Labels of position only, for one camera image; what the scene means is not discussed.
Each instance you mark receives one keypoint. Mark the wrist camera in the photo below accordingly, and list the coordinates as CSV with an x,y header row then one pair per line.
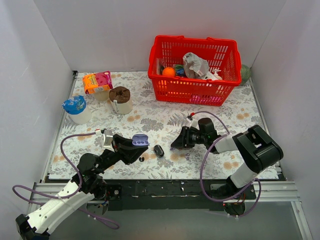
x,y
106,138
192,121

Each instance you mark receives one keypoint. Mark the green ball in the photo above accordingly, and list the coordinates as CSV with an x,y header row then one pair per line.
x,y
245,73

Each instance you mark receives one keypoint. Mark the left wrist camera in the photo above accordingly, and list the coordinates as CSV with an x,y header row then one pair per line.
x,y
106,138

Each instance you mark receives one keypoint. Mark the lavender earbud charging case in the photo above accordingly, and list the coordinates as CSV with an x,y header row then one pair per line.
x,y
140,140

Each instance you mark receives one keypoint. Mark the red plastic shopping basket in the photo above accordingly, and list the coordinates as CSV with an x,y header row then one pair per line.
x,y
221,54

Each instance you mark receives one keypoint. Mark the blue lidded white cup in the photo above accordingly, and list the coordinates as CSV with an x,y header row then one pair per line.
x,y
77,109

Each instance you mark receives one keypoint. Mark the orange pink snack package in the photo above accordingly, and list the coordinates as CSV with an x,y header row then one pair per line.
x,y
97,82

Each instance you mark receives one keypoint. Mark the white pump bottle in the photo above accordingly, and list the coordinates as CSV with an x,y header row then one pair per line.
x,y
212,75

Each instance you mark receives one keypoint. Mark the blue green item in basket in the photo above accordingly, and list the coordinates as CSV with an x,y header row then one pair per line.
x,y
179,70

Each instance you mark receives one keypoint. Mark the clear plastic packet in basket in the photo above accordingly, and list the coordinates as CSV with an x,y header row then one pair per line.
x,y
160,66

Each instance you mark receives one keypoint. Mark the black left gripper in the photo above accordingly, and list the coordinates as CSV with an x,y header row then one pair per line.
x,y
119,149

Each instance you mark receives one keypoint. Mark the crumpled grey paper bag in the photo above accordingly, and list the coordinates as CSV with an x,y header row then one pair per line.
x,y
194,66

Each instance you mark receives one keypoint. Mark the brown topped paper roll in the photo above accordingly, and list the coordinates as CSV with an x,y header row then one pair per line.
x,y
120,98

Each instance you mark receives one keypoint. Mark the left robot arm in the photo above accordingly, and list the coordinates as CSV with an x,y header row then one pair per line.
x,y
86,185

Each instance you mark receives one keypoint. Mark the orange fruit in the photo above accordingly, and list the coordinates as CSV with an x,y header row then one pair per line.
x,y
169,72

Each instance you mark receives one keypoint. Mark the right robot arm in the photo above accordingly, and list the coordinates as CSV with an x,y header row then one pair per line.
x,y
258,150

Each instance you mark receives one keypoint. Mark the black earbud charging case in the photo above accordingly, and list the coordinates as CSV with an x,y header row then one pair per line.
x,y
158,150

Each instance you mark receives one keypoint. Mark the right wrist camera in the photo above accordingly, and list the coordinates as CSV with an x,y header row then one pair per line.
x,y
192,121

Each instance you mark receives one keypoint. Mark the beige cup under package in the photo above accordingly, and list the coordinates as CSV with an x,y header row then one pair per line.
x,y
101,95

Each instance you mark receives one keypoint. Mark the floral patterned table mat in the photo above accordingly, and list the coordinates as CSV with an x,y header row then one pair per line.
x,y
161,122

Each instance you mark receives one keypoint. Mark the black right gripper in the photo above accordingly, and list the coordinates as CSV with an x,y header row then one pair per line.
x,y
188,137

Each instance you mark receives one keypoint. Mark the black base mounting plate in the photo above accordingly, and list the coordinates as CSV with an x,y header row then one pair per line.
x,y
158,194

